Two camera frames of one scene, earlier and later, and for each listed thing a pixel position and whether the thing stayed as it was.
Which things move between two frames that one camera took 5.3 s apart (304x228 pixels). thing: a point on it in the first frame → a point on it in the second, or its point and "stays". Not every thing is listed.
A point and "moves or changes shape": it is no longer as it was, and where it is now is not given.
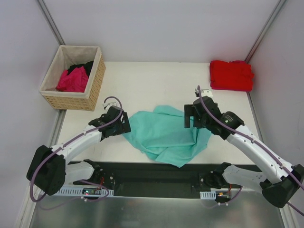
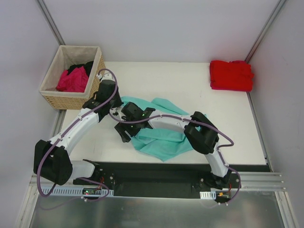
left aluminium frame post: (52, 23) stays
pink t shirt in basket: (76, 81) stays
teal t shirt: (162, 134) moves or changes shape
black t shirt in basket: (88, 66) stays
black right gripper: (190, 116) → (122, 131)
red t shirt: (236, 75) stays
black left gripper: (125, 122) → (110, 86)
